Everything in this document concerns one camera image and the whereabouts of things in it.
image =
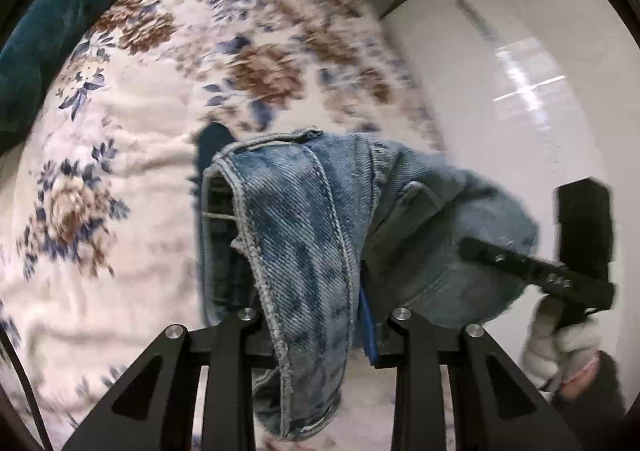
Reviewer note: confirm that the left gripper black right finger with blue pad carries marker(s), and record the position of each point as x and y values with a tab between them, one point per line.
455	389

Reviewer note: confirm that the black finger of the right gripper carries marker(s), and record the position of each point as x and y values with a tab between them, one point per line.
496	257

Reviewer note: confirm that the white headboard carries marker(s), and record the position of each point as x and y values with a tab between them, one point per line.
534	94

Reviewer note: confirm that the dark blue folded pants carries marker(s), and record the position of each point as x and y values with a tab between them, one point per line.
211	140

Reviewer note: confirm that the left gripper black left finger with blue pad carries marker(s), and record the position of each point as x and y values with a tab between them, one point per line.
187	390

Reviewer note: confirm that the floral bed blanket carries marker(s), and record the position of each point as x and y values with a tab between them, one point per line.
99	249

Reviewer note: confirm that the white gloved right hand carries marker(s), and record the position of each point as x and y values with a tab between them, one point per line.
562	360

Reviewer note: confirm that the light blue denim pants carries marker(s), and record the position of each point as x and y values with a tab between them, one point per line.
290	222

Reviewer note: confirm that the teal folded quilt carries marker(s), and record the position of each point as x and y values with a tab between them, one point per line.
65	25

